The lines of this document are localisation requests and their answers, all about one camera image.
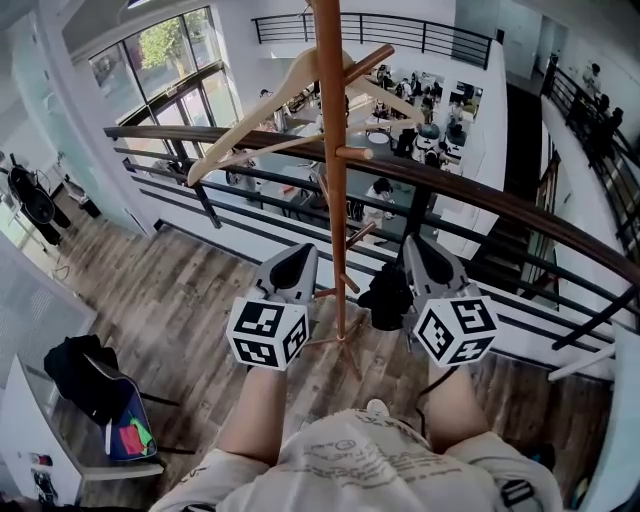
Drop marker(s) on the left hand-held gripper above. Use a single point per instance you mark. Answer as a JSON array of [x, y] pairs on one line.
[[265, 330]]

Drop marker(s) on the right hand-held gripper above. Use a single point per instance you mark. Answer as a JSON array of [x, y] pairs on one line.
[[450, 330]]

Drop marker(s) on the wooden coat stand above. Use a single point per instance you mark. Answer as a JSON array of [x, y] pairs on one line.
[[334, 150]]

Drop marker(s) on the person's left forearm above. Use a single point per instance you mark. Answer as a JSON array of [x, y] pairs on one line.
[[255, 415]]

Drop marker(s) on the person's right forearm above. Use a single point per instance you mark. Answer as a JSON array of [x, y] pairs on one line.
[[457, 410]]

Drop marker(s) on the person's white shoe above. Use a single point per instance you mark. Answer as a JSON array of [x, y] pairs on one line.
[[377, 407]]

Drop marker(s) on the dark staircase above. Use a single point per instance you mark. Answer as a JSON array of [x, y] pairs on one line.
[[520, 235]]

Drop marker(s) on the dark wooden handrail balustrade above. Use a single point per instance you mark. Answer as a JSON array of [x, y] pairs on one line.
[[480, 192]]

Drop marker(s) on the person's printed white t-shirt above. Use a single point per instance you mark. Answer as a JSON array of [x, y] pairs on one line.
[[360, 470]]

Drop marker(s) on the blue bag with coloured patches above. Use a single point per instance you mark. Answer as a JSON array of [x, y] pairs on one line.
[[131, 430]]

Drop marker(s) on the black jacket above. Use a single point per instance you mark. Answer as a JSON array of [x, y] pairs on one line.
[[75, 375]]

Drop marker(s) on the black metal chair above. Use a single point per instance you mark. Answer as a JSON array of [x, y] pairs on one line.
[[125, 470]]

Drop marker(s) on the light wooden clothes hanger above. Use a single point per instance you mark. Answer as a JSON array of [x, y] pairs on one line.
[[260, 112]]

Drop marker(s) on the black metal corridor railing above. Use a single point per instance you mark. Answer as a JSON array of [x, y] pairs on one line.
[[600, 140]]

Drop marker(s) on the white desk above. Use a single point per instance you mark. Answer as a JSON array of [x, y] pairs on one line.
[[30, 430]]

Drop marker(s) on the black standing fan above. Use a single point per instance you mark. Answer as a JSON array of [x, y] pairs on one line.
[[30, 195]]

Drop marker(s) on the large glass window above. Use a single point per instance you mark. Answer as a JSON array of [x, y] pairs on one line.
[[170, 65]]

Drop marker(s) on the black metal balcony railing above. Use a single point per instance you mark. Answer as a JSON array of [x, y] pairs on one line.
[[400, 32]]

